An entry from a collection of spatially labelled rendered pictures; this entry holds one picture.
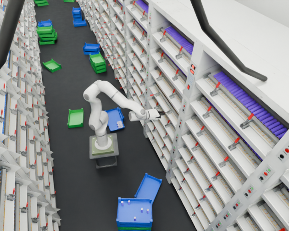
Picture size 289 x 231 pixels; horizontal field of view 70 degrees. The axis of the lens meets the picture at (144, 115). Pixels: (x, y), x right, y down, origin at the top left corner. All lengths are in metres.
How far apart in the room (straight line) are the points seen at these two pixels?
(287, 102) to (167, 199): 1.75
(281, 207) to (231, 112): 0.50
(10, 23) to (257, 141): 1.04
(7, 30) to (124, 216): 1.75
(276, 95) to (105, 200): 1.95
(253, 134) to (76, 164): 2.08
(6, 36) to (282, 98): 0.95
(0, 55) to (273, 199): 1.20
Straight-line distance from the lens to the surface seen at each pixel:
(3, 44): 0.54
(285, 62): 1.28
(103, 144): 2.34
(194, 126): 1.60
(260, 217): 1.39
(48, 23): 6.02
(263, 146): 1.13
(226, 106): 1.25
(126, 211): 2.04
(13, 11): 0.51
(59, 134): 3.06
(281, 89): 1.07
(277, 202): 1.24
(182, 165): 2.06
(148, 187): 2.47
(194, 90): 1.44
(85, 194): 2.51
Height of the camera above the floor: 2.25
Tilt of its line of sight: 46 degrees down
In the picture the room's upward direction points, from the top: 2 degrees clockwise
